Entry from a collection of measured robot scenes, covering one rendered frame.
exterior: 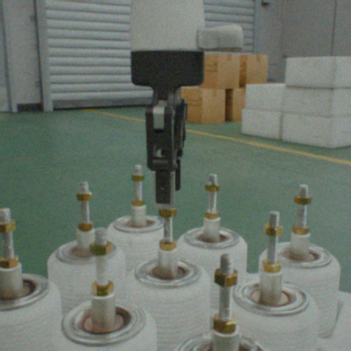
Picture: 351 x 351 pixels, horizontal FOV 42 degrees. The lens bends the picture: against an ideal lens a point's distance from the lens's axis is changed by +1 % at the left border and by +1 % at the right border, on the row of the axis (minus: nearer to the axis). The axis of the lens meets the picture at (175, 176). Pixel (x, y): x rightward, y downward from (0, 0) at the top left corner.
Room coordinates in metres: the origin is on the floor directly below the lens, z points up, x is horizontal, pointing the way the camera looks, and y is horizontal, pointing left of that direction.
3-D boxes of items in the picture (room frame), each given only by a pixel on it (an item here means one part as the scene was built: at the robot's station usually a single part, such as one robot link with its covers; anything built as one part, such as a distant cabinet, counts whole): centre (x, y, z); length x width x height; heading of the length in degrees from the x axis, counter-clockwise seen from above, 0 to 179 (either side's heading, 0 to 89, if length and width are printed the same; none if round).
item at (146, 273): (0.47, 0.01, 0.25); 0.08 x 0.08 x 0.01
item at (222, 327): (0.31, -0.04, 0.29); 0.02 x 0.02 x 0.01; 48
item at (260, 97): (3.35, -0.79, 0.27); 0.39 x 0.39 x 0.18; 34
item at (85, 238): (0.53, 0.11, 0.26); 0.02 x 0.02 x 0.03
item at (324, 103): (3.00, -0.99, 0.27); 0.39 x 0.39 x 0.18; 33
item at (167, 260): (0.47, 0.01, 0.26); 0.02 x 0.02 x 0.03
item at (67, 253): (0.53, 0.11, 0.25); 0.08 x 0.08 x 0.01
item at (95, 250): (0.37, 0.07, 0.32); 0.02 x 0.02 x 0.01; 68
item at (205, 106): (4.16, -0.26, 0.15); 0.30 x 0.24 x 0.30; 31
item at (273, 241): (0.42, -0.09, 0.30); 0.01 x 0.01 x 0.08; 3
